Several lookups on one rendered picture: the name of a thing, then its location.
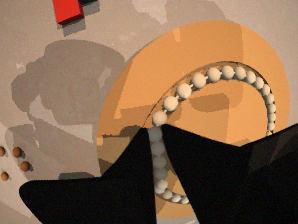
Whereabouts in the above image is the orange round bead board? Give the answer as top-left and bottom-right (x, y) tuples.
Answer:
(97, 20), (290, 218)

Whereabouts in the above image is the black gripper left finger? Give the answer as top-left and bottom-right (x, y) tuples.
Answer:
(19, 128), (157, 224)

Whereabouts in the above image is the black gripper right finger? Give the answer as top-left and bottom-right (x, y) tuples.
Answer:
(161, 123), (298, 224)

